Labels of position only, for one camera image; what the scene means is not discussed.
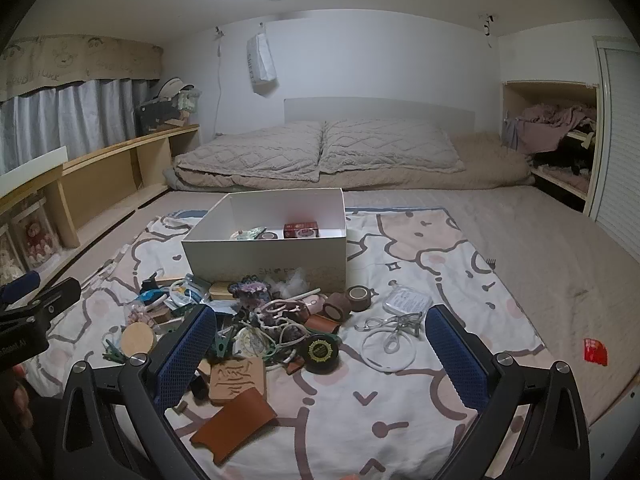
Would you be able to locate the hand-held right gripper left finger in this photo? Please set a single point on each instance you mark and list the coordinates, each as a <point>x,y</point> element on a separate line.
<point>185,355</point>

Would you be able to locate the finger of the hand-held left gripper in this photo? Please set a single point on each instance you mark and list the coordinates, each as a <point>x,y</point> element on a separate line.
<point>22,284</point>
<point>55,297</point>

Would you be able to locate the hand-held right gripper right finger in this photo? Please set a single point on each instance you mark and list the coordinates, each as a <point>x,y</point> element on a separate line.
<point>457,365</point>

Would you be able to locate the green clothespin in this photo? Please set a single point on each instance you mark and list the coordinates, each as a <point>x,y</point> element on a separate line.
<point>114,352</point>
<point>220,345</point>

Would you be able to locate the white cardboard box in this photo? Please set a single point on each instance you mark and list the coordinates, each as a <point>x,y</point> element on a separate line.
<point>260,265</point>

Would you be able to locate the black round tin gold print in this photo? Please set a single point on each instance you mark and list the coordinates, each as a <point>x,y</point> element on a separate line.
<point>321,354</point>

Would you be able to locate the person's left hand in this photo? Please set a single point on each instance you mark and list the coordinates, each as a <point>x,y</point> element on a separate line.
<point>20,400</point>

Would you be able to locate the beige doll in clear case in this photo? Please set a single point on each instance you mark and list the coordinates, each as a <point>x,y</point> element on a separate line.
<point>10,260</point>

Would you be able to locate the red doll in clear case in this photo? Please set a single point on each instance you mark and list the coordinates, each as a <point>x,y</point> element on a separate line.
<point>37,240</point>

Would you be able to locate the round wooden lid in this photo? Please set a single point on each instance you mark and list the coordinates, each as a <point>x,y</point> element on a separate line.
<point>140,340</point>

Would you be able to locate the carved wooden block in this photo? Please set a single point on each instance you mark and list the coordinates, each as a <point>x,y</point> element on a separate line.
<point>235,380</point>

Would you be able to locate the clear bag with pink items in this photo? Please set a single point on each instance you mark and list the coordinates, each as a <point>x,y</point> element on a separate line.
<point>142,316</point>

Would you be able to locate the round white yellow-rimmed disc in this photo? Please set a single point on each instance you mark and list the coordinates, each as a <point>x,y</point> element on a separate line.
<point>250,342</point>

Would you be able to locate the small wooden box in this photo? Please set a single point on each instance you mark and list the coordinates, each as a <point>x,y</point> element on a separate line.
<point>222,292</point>

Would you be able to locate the clear eyelash curler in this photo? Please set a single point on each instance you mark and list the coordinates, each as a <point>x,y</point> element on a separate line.
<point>395,322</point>

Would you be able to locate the clear plastic case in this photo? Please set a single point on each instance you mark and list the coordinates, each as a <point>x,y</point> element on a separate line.
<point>407,301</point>

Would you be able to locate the brown leather card sleeve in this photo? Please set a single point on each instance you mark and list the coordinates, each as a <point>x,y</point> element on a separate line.
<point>235,430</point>

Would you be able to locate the multicolour crochet piece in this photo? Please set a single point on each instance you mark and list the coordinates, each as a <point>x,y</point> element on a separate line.
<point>250,291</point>

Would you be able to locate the pink eyelash curler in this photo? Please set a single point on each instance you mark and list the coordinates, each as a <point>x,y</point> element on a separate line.
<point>280,305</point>

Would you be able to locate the printed cartoon blanket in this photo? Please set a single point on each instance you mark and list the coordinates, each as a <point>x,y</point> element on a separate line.
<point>350,410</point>

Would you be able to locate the dark brown bandage roll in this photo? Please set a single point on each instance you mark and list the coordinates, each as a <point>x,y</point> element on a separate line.
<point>359,302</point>

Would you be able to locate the white board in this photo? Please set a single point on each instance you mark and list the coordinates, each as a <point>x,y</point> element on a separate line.
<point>35,162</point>

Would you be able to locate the long wooden shelf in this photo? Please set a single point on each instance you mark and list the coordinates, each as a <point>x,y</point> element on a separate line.
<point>100,180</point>

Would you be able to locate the crumpled white plastic bag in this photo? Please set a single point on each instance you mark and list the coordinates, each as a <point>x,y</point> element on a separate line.
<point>290,280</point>

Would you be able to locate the light brown bandage roll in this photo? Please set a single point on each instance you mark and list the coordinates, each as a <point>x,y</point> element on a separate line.
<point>340,305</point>

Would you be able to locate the green packet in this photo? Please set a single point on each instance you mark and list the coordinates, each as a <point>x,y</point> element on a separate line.
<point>247,234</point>

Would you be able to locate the pink round compact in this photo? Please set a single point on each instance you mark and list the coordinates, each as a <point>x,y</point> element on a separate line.
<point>312,305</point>

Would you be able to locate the red packet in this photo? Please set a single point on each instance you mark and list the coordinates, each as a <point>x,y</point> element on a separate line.
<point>595,351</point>

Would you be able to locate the orange leather cuff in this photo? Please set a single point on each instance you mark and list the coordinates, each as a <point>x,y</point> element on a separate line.
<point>320,325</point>

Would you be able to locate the white plastic hoop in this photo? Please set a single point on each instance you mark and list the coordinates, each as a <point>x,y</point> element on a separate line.
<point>310,293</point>

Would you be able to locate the patterned tape roll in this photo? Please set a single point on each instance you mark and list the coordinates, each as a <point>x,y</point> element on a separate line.
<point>270,235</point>

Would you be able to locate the red patterned box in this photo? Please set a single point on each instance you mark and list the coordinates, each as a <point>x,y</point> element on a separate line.
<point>300,227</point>

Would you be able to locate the grey curtain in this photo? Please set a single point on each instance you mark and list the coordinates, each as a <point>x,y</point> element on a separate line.
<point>75,115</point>

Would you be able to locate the beige quilted pillows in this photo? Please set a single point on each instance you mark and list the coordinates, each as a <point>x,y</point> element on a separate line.
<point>490,165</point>

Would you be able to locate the dark bag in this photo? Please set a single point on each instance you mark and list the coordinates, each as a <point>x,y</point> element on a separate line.
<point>155,117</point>

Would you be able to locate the cream closet shelf unit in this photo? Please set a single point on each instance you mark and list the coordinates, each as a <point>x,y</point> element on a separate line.
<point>560,180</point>

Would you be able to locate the beige printed valance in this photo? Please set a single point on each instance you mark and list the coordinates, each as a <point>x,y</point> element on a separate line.
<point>75,57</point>

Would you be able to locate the green patterned cloth bundle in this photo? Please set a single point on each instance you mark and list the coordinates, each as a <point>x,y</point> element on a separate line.
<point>190,102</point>

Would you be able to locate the white visor cap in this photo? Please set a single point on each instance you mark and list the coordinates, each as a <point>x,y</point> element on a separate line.
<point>170,87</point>

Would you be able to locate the pile of clothes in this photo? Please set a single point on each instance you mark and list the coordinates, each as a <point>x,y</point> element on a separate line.
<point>545,125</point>

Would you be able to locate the white shutter door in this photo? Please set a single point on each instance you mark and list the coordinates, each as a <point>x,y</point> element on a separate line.
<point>620,135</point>

